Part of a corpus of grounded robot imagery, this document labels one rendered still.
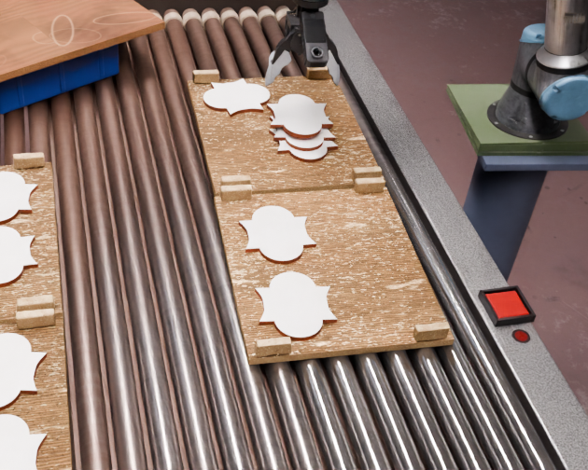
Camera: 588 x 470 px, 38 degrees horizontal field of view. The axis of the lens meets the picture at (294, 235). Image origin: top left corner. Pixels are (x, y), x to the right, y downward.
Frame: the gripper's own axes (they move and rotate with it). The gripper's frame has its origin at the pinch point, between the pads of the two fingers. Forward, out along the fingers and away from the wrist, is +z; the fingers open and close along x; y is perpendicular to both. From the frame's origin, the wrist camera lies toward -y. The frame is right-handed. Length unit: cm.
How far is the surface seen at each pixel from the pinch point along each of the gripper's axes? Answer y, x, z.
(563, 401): -74, -32, 12
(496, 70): 178, -133, 104
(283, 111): 0.9, 3.3, 6.3
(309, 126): -4.8, -1.3, 6.3
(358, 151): -8.4, -11.8, 10.3
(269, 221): -31.0, 10.5, 9.4
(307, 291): -50, 6, 9
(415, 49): 197, -99, 104
